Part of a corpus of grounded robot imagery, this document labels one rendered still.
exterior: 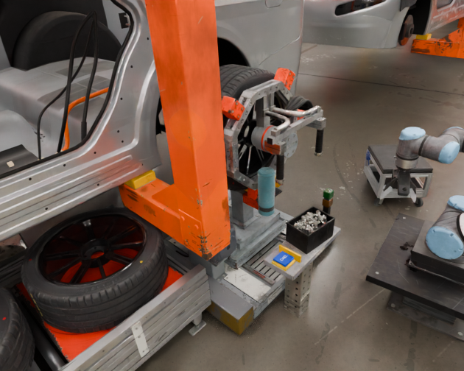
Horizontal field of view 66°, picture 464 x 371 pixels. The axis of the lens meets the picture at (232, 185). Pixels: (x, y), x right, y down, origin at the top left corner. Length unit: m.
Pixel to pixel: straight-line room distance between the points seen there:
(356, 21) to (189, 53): 3.11
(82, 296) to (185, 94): 0.94
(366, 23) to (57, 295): 3.63
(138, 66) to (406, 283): 1.61
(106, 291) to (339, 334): 1.17
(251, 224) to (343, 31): 2.56
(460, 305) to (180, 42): 1.60
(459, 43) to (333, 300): 3.72
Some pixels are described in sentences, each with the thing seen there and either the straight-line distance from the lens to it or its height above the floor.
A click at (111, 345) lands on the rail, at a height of 0.37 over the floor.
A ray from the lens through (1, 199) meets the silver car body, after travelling 1.64.
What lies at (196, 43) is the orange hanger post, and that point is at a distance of 1.24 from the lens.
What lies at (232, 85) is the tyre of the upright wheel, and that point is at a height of 1.15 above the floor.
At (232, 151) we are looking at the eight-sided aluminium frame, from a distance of 1.70.
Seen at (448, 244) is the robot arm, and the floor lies 0.60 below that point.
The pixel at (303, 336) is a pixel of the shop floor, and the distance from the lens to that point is 2.03.
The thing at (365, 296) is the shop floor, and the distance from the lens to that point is 2.26.
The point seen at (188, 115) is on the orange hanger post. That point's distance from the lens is 1.26.
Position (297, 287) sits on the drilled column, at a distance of 1.92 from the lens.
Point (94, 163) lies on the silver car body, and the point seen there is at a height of 0.91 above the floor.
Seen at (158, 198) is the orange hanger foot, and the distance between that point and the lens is 1.74.
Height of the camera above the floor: 1.66
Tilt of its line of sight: 33 degrees down
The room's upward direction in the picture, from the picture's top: 3 degrees counter-clockwise
